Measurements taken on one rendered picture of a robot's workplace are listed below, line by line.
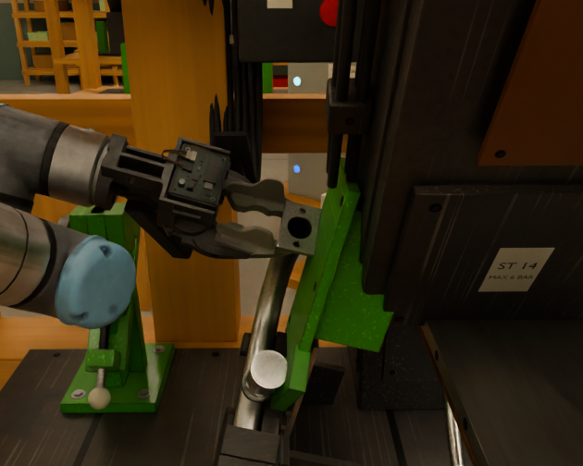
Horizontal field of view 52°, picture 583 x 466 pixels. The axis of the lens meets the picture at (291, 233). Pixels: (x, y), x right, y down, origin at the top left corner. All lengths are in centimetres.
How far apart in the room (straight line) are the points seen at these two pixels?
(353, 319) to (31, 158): 34
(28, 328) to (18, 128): 60
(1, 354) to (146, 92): 50
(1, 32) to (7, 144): 1115
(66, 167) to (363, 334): 32
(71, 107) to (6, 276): 59
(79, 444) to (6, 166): 39
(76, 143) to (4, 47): 1118
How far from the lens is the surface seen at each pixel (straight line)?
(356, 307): 58
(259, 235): 59
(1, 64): 1184
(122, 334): 85
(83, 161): 59
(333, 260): 54
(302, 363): 58
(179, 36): 88
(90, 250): 50
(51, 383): 97
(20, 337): 114
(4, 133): 62
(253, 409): 70
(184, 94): 89
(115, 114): 101
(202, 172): 58
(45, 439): 87
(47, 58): 1080
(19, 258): 47
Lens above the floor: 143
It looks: 22 degrees down
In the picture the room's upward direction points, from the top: straight up
